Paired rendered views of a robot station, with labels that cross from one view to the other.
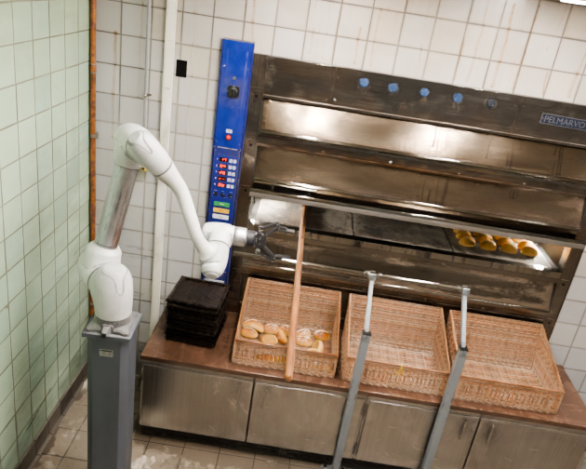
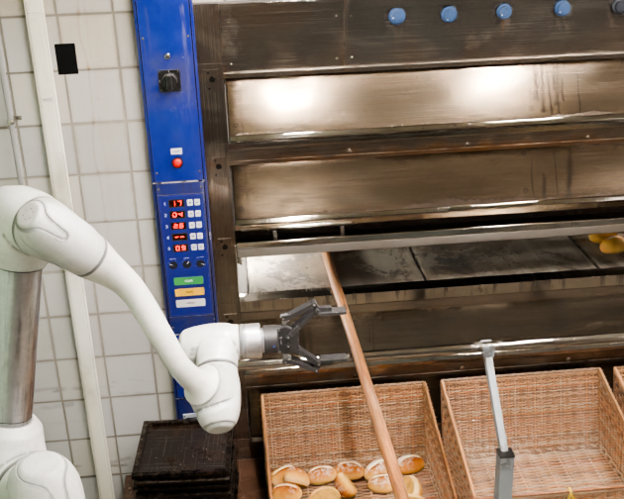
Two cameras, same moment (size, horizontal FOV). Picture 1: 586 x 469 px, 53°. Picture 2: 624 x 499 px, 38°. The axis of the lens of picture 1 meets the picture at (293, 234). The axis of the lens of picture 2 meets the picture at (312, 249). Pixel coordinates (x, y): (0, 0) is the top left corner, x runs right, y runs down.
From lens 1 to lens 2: 0.49 m
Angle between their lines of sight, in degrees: 4
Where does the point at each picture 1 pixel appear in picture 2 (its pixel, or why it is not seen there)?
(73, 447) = not seen: outside the picture
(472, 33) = not seen: outside the picture
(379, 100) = (428, 42)
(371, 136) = (428, 105)
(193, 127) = (110, 156)
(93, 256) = not seen: outside the picture
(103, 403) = not seen: outside the picture
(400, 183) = (491, 175)
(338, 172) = (380, 180)
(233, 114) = (178, 121)
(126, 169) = (22, 274)
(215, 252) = (218, 385)
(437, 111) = (532, 38)
